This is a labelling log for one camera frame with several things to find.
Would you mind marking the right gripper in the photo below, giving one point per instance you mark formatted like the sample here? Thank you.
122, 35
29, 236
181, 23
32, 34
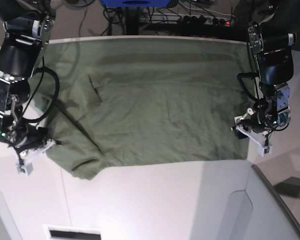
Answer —
31, 138

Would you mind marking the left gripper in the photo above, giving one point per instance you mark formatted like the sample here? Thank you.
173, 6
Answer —
258, 122

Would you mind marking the green t-shirt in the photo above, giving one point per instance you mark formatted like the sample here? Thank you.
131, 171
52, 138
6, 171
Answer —
136, 102

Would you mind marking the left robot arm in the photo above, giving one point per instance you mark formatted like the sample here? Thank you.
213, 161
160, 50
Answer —
269, 44

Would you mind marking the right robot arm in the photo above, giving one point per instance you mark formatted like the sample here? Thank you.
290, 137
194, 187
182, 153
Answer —
28, 25

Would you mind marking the white slotted plate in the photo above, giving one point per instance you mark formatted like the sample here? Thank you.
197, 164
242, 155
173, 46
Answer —
59, 232

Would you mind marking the black power strip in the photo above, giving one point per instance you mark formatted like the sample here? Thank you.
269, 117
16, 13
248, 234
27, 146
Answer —
207, 20

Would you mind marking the blue box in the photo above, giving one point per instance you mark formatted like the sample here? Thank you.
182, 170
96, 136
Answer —
135, 3

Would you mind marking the black table leg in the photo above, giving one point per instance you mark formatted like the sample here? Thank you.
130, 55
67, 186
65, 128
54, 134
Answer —
132, 16

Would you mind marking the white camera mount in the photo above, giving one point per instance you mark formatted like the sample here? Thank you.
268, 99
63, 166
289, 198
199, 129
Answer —
26, 157
262, 140

